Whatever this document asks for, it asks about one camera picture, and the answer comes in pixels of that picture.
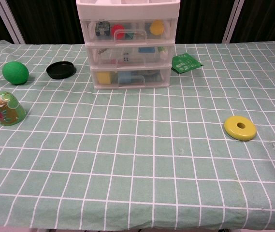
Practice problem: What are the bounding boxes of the clear drawer with yellow cube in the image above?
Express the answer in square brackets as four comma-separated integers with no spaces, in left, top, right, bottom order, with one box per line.
[92,68,169,88]

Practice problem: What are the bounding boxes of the clear drawer with dice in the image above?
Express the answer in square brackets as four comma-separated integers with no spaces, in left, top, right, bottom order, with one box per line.
[88,45,171,66]

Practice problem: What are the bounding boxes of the clear drawer with red ball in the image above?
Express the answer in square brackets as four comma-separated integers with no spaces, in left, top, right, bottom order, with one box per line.
[85,19,174,45]

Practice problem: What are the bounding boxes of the yellow round object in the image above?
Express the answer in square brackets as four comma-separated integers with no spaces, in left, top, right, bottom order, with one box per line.
[149,20,165,35]

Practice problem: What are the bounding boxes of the light blue block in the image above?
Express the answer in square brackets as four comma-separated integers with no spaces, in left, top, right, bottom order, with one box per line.
[117,71,138,84]

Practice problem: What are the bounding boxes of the dark snack packet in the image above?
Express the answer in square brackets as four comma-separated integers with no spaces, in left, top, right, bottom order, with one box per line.
[139,70,163,82]

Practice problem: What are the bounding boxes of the yellow cube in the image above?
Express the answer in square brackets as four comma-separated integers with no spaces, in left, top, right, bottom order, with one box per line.
[96,72,113,85]

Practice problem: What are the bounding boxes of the white green small bottle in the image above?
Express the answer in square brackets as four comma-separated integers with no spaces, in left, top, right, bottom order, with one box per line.
[158,47,169,60]

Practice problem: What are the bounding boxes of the green tea packet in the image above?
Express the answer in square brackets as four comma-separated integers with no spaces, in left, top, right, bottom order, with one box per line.
[171,53,203,75]

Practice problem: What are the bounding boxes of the red ball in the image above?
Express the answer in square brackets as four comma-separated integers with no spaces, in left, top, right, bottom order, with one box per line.
[111,24,125,40]

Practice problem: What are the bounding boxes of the black round lid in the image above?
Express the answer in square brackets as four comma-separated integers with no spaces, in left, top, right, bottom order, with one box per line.
[46,61,77,80]

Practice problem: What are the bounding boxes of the dark printed cube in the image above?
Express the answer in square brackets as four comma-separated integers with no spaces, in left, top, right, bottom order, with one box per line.
[95,20,111,37]

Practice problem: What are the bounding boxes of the green egg-shaped ball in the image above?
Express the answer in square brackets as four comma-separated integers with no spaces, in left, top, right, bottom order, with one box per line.
[2,61,29,85]

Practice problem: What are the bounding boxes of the green gold nesting doll half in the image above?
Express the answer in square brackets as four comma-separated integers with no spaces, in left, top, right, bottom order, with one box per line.
[0,91,27,127]

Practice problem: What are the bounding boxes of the black curtain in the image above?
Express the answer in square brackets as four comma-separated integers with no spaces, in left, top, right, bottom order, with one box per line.
[0,0,275,49]

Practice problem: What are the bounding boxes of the yellow ring disc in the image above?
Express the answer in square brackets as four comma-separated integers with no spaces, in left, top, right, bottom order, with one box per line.
[224,116,258,142]

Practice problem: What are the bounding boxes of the white plastic drawer cabinet frame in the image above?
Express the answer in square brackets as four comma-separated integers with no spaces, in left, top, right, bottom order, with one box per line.
[76,0,181,91]

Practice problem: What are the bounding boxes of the white frame post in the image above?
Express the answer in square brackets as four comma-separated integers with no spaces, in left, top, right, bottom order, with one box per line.
[221,0,246,44]
[0,0,26,44]

